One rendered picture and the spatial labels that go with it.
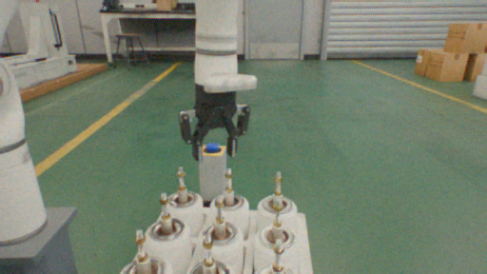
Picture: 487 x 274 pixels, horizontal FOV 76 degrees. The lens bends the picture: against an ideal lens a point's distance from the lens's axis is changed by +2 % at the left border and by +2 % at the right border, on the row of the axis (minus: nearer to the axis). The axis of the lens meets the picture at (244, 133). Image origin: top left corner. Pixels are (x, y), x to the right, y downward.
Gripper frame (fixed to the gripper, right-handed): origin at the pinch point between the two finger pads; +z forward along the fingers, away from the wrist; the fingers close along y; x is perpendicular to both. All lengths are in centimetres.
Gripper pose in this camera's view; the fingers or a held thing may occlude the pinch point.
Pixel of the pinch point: (215, 152)
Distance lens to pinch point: 61.2
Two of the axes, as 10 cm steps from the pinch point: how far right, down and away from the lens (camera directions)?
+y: -8.8, 1.4, -4.6
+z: -0.5, 9.2, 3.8
